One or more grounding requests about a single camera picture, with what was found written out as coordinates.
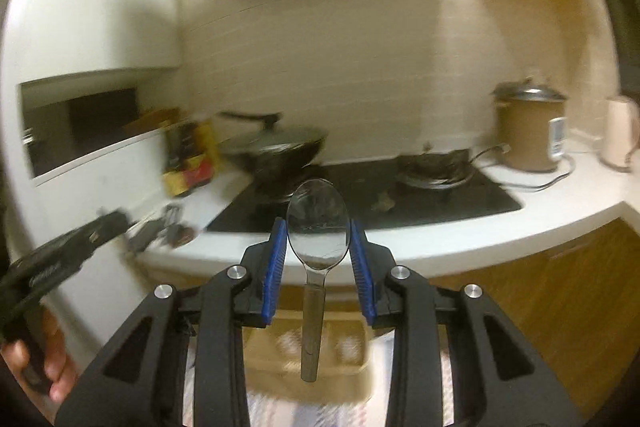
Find wooden lower cabinets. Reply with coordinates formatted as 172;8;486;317
428;225;639;426

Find black wok with lid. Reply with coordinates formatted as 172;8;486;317
218;110;328;185

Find beige plastic utensil basket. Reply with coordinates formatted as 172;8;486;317
243;310;373;404

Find white electric kettle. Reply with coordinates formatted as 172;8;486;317
599;95;639;172

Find metal spoon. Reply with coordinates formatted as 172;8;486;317
286;179;350;383

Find sauce bottles cluster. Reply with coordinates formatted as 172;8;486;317
162;118;221;198

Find person's left hand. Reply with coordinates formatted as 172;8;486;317
1;308;78;407

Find brown rice cooker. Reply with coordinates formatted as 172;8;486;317
492;78;567;173

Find black gas stove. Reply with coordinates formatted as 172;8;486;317
206;148;522;233

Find white refrigerator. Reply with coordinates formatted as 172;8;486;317
0;0;184;358

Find striped woven cloth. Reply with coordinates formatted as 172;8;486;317
182;330;454;427

